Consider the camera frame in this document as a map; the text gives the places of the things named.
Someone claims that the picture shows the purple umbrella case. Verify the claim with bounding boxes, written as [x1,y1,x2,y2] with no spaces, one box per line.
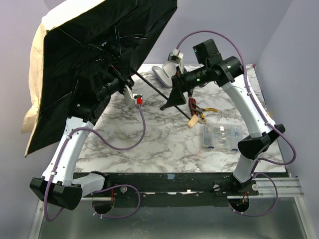
[152,61,186,88]

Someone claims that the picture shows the beige umbrella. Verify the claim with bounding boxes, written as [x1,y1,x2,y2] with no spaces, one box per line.
[20,0,202,158]

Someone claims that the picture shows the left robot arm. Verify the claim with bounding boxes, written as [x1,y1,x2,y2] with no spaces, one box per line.
[26,69,137,210]

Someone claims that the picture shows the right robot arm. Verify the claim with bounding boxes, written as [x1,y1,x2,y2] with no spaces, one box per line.
[160,39,286,191]

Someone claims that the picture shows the clear plastic screw box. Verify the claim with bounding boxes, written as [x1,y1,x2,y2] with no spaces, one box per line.
[202,123,243,151]

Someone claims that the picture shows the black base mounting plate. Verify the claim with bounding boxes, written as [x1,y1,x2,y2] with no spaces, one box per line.
[87,173,258,208]

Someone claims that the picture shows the red handled pliers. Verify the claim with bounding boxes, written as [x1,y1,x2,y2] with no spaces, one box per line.
[188,97,199,116]

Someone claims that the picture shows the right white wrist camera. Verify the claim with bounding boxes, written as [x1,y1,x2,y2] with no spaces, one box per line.
[167,48,184,73]

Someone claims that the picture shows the yellow handled pliers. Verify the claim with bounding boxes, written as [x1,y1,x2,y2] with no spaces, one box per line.
[196,107,219,123]

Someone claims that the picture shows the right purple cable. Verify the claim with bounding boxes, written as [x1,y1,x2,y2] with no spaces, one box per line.
[175,30,297,218]

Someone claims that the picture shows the purple cable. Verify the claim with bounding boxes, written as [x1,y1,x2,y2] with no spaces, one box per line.
[175,30,297,218]
[43,106,148,223]

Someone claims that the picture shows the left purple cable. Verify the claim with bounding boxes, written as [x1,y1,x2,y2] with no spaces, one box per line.
[43,106,148,223]

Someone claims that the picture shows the aluminium rail frame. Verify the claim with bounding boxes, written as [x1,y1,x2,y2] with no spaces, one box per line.
[255,177,304,198]

